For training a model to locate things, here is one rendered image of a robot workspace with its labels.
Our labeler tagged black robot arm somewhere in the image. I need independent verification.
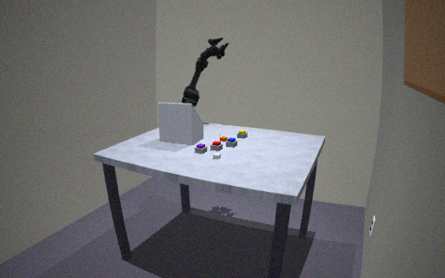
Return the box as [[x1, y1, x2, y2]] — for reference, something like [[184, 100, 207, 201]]
[[182, 50, 222, 108]]

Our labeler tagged red button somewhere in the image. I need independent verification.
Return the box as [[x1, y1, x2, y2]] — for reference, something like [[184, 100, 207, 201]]
[[210, 141, 223, 151]]

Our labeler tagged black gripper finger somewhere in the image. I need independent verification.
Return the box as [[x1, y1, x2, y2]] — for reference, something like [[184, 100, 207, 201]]
[[212, 38, 223, 44], [219, 43, 229, 53]]

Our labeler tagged blue button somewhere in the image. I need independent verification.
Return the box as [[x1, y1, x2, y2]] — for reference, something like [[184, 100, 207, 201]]
[[226, 138, 237, 148]]

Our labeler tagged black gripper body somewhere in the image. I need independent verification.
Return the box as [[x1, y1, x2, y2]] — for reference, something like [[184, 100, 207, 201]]
[[206, 39, 225, 56]]

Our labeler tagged yellow button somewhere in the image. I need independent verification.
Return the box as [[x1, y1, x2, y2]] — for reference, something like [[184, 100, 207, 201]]
[[237, 130, 248, 138]]

